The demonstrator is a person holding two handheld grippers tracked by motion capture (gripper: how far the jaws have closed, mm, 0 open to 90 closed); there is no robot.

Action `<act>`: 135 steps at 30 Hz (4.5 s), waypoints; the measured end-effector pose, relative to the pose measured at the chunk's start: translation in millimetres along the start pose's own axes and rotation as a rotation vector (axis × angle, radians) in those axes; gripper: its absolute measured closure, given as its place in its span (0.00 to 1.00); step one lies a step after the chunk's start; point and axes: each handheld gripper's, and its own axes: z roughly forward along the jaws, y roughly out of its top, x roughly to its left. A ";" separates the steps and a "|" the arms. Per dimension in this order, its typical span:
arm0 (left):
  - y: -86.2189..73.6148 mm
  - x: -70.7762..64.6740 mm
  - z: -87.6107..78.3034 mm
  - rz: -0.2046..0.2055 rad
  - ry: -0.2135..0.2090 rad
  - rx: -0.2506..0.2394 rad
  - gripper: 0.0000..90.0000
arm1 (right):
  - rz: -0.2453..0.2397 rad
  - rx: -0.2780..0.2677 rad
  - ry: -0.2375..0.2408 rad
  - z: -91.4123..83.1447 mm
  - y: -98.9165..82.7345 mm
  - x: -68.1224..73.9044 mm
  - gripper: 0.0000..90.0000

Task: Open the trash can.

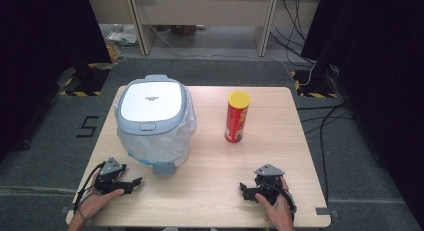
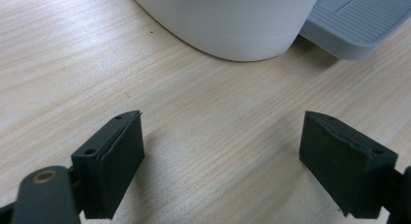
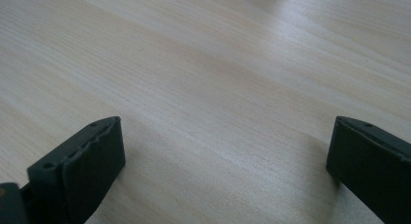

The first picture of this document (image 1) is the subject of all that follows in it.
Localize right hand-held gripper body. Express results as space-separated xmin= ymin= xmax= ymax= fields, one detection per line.
xmin=253 ymin=163 xmax=286 ymax=206

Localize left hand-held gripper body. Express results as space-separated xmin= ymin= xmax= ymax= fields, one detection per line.
xmin=94 ymin=156 xmax=128 ymax=195

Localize red chips can yellow lid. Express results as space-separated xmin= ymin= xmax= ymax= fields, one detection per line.
xmin=224 ymin=90 xmax=252 ymax=144

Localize white grey lidded trash can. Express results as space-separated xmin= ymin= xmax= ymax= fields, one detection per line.
xmin=113 ymin=74 xmax=198 ymax=176

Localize person's right hand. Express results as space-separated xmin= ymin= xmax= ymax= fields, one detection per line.
xmin=254 ymin=176 xmax=295 ymax=226

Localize person's left hand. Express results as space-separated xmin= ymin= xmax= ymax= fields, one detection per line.
xmin=77 ymin=188 xmax=125 ymax=222

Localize translucent white plastic bin liner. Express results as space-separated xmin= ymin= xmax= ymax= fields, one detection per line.
xmin=113 ymin=88 xmax=198 ymax=166

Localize hazard striped stand base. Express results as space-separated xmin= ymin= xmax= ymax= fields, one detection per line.
xmin=59 ymin=62 xmax=113 ymax=98
xmin=289 ymin=69 xmax=340 ymax=99

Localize yellow plastic packet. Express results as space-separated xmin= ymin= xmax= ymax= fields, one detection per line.
xmin=104 ymin=40 xmax=125 ymax=64

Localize black curtain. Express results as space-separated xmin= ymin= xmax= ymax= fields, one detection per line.
xmin=300 ymin=0 xmax=424 ymax=220
xmin=0 ymin=0 xmax=113 ymax=163

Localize pile of papers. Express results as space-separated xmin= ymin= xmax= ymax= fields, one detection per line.
xmin=105 ymin=23 xmax=138 ymax=48

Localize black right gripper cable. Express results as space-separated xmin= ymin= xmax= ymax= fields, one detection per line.
xmin=264 ymin=181 xmax=298 ymax=222

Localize black floor cables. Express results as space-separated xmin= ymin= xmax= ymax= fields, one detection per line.
xmin=296 ymin=102 xmax=355 ymax=205

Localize black hanging power cables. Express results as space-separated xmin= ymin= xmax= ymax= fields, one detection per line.
xmin=269 ymin=0 xmax=317 ymax=66

